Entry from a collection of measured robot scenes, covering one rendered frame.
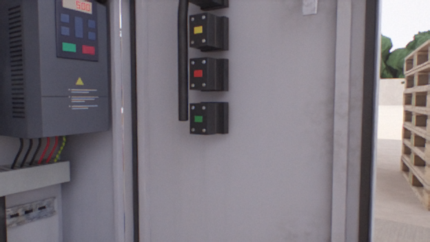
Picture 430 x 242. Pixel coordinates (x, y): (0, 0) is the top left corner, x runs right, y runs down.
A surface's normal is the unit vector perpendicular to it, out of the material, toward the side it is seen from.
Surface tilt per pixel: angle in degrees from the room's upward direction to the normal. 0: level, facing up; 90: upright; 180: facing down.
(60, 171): 90
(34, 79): 90
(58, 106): 90
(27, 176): 90
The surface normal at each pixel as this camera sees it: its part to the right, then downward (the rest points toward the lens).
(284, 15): -0.55, 0.06
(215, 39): 0.84, 0.04
